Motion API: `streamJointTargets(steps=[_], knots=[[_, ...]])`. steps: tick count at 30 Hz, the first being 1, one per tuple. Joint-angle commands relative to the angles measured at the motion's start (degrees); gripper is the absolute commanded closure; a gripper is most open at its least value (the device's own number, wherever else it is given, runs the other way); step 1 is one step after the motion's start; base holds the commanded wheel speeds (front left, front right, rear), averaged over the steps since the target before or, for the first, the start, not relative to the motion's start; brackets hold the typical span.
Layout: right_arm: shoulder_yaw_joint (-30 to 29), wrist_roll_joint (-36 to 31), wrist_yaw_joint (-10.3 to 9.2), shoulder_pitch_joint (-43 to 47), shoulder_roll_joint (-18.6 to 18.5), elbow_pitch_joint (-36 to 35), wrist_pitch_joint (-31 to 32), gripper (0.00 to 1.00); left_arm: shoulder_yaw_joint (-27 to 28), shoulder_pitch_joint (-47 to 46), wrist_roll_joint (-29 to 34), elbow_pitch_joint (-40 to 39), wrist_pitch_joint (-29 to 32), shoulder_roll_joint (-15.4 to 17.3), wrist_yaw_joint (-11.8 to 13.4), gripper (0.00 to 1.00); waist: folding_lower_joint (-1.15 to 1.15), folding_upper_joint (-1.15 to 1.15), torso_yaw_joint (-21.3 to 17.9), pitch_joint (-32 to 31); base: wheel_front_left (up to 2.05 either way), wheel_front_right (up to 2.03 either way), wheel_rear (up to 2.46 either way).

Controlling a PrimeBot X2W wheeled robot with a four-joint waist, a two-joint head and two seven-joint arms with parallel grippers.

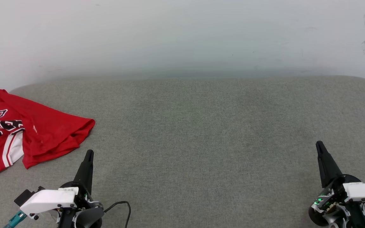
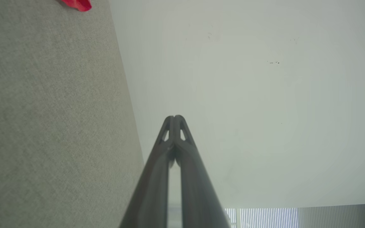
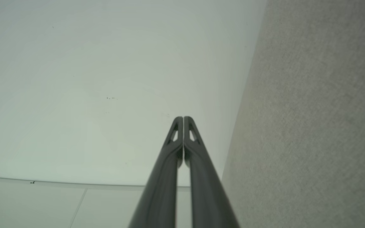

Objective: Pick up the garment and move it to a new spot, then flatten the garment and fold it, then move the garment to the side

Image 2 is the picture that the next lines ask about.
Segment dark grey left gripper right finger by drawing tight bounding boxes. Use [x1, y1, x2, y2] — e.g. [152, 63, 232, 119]
[174, 115, 232, 228]

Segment red white basketball jersey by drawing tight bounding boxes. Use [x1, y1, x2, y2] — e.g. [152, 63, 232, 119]
[61, 0, 92, 12]

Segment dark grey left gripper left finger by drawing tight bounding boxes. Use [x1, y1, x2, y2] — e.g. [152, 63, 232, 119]
[119, 116, 174, 228]

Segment white window blinds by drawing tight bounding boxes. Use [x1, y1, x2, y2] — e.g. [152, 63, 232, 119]
[225, 204, 365, 228]

